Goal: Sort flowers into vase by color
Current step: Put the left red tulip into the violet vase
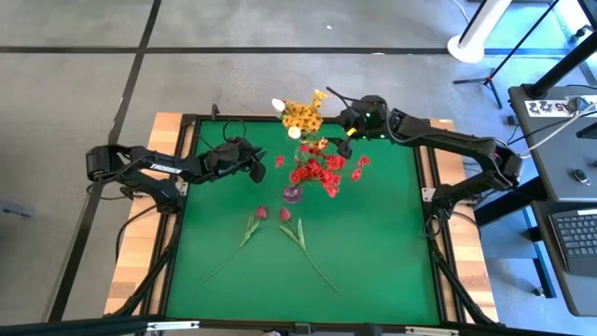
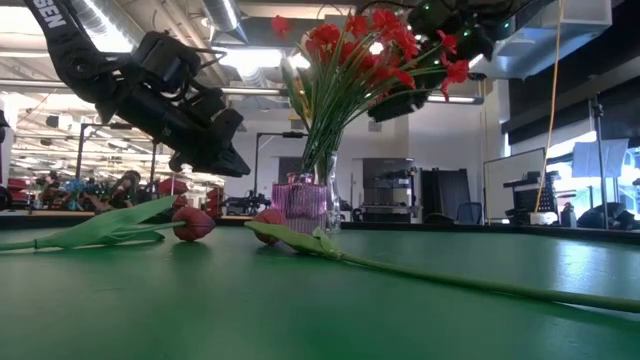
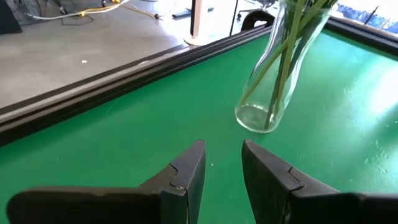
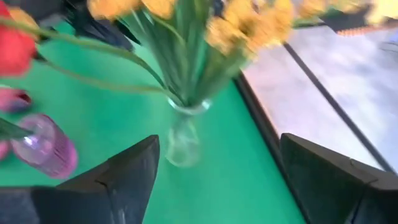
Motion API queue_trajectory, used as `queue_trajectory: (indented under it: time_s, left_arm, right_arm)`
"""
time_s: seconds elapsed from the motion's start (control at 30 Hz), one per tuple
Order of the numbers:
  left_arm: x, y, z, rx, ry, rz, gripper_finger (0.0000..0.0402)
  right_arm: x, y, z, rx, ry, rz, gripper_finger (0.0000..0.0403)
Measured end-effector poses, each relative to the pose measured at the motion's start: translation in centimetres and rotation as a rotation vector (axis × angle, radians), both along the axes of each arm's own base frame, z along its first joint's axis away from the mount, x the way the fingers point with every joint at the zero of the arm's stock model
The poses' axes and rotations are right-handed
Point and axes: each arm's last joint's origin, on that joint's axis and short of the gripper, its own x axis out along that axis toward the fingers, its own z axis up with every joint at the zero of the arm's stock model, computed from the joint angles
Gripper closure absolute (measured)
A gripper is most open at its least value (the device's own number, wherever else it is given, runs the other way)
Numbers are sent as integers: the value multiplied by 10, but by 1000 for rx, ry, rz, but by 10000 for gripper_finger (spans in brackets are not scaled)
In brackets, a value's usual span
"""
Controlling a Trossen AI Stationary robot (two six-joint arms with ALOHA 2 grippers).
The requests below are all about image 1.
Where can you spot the silver metal bracket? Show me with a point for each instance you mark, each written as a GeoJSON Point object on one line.
{"type": "Point", "coordinates": [431, 331]}
{"type": "Point", "coordinates": [172, 325]}

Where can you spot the thick black post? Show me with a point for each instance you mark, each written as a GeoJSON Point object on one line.
{"type": "Point", "coordinates": [559, 70]}

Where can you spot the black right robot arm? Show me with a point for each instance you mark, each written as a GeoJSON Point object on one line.
{"type": "Point", "coordinates": [448, 137]}

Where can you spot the white pole with round base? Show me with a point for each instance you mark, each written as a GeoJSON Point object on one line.
{"type": "Point", "coordinates": [466, 49]}

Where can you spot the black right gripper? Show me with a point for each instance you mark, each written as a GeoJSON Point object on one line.
{"type": "Point", "coordinates": [370, 119]}

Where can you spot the black keyboard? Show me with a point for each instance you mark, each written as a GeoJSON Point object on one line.
{"type": "Point", "coordinates": [578, 238]}

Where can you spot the black key fob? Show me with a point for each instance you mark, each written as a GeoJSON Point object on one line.
{"type": "Point", "coordinates": [581, 177]}

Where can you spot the dark red artificial tulip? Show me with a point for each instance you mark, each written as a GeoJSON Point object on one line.
{"type": "Point", "coordinates": [285, 214]}
{"type": "Point", "coordinates": [261, 213]}

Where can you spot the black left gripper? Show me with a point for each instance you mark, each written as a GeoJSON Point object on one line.
{"type": "Point", "coordinates": [228, 156]}

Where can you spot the red artificial flower bunch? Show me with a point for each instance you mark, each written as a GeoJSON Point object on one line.
{"type": "Point", "coordinates": [336, 162]}
{"type": "Point", "coordinates": [298, 176]}

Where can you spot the white artificial tulip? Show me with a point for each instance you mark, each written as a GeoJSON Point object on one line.
{"type": "Point", "coordinates": [294, 133]}
{"type": "Point", "coordinates": [278, 105]}

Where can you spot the small black adapter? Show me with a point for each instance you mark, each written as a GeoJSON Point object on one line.
{"type": "Point", "coordinates": [512, 120]}

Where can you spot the black flat device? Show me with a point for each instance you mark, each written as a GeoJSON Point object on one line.
{"type": "Point", "coordinates": [588, 131]}

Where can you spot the grey floor object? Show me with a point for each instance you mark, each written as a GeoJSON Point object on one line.
{"type": "Point", "coordinates": [14, 210]}

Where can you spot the silver mounting plate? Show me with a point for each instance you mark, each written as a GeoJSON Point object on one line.
{"type": "Point", "coordinates": [427, 193]}
{"type": "Point", "coordinates": [183, 189]}

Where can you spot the pink glass vase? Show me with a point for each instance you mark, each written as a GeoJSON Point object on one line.
{"type": "Point", "coordinates": [292, 196]}

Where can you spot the black table frame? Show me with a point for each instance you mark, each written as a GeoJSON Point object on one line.
{"type": "Point", "coordinates": [242, 324]}

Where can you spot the thin black tripod stand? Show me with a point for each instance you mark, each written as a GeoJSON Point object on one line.
{"type": "Point", "coordinates": [488, 80]}

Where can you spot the black clamp clip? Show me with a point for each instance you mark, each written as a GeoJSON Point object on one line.
{"type": "Point", "coordinates": [215, 112]}

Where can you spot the white paper label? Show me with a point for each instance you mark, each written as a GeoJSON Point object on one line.
{"type": "Point", "coordinates": [545, 107]}

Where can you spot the black crossbeam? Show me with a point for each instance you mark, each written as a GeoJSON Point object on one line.
{"type": "Point", "coordinates": [70, 326]}

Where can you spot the grey desk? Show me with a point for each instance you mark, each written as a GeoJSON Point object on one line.
{"type": "Point", "coordinates": [559, 149]}

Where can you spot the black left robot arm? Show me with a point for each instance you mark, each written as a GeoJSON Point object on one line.
{"type": "Point", "coordinates": [163, 169]}

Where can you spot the green table mat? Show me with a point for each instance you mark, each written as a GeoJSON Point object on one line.
{"type": "Point", "coordinates": [364, 289]}

